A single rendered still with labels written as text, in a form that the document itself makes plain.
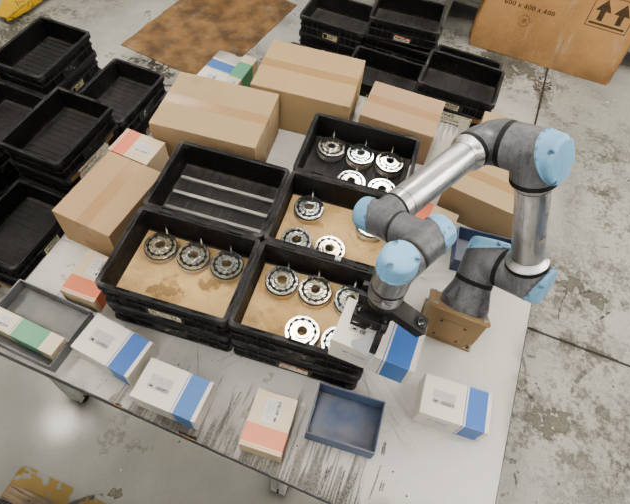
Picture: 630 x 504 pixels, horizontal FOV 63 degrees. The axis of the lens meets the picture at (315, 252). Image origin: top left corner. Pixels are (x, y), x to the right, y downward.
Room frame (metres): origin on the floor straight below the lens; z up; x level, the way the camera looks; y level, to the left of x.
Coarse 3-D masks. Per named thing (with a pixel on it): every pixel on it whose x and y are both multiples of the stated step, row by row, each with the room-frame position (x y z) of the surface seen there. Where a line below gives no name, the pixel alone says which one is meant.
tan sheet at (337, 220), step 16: (288, 208) 1.07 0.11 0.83; (336, 208) 1.10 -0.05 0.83; (288, 224) 1.00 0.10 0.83; (304, 224) 1.01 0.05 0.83; (320, 224) 1.02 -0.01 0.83; (336, 224) 1.03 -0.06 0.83; (352, 224) 1.04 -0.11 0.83; (352, 240) 0.97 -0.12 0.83; (352, 256) 0.91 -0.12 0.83; (368, 256) 0.92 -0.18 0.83
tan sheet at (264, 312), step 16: (256, 288) 0.75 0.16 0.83; (336, 288) 0.78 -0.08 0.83; (256, 304) 0.69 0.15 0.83; (272, 304) 0.70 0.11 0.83; (288, 304) 0.71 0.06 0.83; (256, 320) 0.64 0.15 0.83; (272, 320) 0.65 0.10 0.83; (288, 320) 0.65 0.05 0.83; (320, 320) 0.67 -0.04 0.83; (336, 320) 0.67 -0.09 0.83; (320, 336) 0.62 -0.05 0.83
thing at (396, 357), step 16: (352, 304) 0.57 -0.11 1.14; (336, 336) 0.49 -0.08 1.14; (352, 336) 0.49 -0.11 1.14; (384, 336) 0.50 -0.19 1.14; (400, 336) 0.51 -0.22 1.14; (336, 352) 0.47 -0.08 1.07; (352, 352) 0.46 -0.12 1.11; (384, 352) 0.46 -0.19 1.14; (400, 352) 0.47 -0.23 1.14; (416, 352) 0.47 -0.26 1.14; (368, 368) 0.45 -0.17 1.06; (384, 368) 0.44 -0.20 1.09; (400, 368) 0.43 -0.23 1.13
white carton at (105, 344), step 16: (96, 320) 0.59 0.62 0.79; (80, 336) 0.53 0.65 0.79; (96, 336) 0.54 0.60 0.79; (112, 336) 0.54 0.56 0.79; (128, 336) 0.55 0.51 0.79; (80, 352) 0.49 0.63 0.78; (96, 352) 0.49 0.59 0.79; (112, 352) 0.50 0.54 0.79; (128, 352) 0.50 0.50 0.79; (144, 352) 0.51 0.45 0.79; (112, 368) 0.45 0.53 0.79; (128, 368) 0.46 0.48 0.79; (144, 368) 0.48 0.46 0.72; (128, 384) 0.44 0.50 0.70
